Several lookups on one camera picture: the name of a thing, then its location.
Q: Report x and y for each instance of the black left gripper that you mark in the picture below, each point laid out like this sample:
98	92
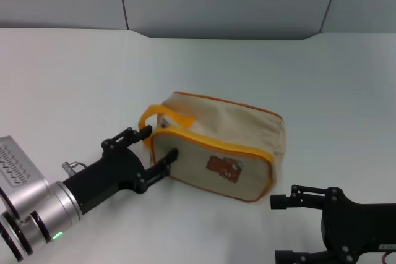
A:
108	174

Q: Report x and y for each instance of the beige food bag yellow zipper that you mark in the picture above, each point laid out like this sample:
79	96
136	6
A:
216	128

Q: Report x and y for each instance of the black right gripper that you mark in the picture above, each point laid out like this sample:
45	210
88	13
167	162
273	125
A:
355	227

